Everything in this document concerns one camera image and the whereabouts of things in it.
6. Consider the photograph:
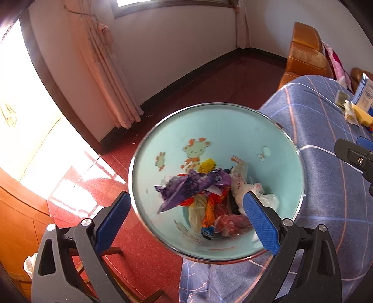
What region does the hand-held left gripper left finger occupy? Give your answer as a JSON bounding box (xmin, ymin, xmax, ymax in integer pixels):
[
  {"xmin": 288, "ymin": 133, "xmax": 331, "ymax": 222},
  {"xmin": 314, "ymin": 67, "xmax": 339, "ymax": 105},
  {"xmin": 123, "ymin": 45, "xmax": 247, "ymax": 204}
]
[{"xmin": 31, "ymin": 191, "xmax": 132, "ymax": 303}]

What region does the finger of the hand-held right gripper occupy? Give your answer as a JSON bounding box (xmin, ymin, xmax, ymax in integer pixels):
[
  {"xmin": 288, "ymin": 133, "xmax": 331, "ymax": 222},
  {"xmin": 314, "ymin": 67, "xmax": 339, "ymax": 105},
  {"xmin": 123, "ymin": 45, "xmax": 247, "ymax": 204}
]
[
  {"xmin": 356, "ymin": 136, "xmax": 373, "ymax": 152},
  {"xmin": 335, "ymin": 139, "xmax": 373, "ymax": 176}
]

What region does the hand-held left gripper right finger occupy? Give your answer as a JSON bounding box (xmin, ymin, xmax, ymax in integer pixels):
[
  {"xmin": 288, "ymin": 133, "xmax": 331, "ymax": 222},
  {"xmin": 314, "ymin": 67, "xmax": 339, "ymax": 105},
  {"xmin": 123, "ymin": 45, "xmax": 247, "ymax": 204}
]
[{"xmin": 243, "ymin": 190, "xmax": 343, "ymax": 303}]

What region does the light green trash bin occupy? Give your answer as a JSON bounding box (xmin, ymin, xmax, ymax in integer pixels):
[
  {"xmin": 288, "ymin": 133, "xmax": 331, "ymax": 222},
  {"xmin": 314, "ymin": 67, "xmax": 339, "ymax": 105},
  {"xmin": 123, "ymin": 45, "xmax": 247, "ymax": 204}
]
[{"xmin": 128, "ymin": 102, "xmax": 306, "ymax": 264}]

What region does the yellow block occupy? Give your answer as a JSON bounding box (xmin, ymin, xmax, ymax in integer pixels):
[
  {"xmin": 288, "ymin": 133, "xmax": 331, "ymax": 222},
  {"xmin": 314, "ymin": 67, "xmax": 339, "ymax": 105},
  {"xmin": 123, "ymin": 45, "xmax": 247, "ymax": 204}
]
[{"xmin": 351, "ymin": 103, "xmax": 373, "ymax": 127}]

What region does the wooden stool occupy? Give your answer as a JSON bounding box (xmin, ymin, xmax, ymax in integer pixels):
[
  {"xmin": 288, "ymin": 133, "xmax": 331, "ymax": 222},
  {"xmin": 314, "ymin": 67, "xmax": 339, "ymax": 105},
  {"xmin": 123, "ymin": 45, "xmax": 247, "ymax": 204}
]
[{"xmin": 69, "ymin": 246, "xmax": 164, "ymax": 303}]

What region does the white packet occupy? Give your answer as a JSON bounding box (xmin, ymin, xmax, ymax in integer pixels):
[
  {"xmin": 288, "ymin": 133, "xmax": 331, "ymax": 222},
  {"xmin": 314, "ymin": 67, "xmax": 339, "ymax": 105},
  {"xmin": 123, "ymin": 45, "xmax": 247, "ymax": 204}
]
[{"xmin": 344, "ymin": 100, "xmax": 361, "ymax": 126}]

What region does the white blue milk carton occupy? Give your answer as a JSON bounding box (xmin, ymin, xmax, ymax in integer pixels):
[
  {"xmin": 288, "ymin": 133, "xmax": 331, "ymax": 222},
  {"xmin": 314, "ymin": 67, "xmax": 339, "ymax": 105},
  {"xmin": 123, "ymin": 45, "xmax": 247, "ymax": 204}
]
[{"xmin": 351, "ymin": 71, "xmax": 373, "ymax": 113}]

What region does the blue plaid tablecloth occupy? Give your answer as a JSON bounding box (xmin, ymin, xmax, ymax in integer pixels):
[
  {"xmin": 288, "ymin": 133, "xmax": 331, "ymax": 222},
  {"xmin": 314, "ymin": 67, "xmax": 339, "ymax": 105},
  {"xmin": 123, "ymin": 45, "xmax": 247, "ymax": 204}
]
[{"xmin": 179, "ymin": 75, "xmax": 373, "ymax": 303}]

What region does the white plastic bag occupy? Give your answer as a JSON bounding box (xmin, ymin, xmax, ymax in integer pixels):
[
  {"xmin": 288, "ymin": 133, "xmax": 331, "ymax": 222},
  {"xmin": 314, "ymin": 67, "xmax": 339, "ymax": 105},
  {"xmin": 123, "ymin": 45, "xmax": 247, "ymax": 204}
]
[{"xmin": 230, "ymin": 162, "xmax": 281, "ymax": 215}]

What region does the purple wrapper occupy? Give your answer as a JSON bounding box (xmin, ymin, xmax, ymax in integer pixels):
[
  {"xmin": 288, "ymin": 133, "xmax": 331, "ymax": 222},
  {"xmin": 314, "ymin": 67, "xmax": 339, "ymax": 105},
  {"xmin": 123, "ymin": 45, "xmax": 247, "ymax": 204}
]
[{"xmin": 154, "ymin": 169, "xmax": 233, "ymax": 215}]

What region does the yellow crumpled wrapper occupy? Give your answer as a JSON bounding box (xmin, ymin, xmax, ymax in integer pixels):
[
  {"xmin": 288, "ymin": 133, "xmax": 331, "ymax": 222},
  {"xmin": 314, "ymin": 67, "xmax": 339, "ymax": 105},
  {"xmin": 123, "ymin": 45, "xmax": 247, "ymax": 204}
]
[{"xmin": 199, "ymin": 159, "xmax": 218, "ymax": 173}]

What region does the pink white cushion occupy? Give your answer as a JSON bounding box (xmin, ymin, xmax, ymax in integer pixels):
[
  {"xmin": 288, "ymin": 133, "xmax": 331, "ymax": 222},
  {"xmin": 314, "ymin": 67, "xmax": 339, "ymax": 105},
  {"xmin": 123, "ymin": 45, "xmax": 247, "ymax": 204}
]
[{"xmin": 321, "ymin": 41, "xmax": 354, "ymax": 88}]

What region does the wooden cabinet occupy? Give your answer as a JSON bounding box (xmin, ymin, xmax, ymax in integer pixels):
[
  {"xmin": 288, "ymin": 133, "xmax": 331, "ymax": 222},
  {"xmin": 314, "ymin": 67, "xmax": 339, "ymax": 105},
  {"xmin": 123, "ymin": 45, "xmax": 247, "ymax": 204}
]
[{"xmin": 0, "ymin": 167, "xmax": 52, "ymax": 292}]

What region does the white tissue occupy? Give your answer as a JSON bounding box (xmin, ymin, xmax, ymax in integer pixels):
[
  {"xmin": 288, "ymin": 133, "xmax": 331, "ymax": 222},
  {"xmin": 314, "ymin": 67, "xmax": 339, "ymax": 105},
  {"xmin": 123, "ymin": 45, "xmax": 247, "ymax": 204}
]
[{"xmin": 23, "ymin": 253, "xmax": 39, "ymax": 281}]

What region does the orange leather armchair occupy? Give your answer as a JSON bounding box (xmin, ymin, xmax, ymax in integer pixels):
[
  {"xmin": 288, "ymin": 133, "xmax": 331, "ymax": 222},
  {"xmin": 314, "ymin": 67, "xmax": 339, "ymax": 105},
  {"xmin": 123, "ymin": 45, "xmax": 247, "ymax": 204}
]
[{"xmin": 278, "ymin": 22, "xmax": 335, "ymax": 90}]

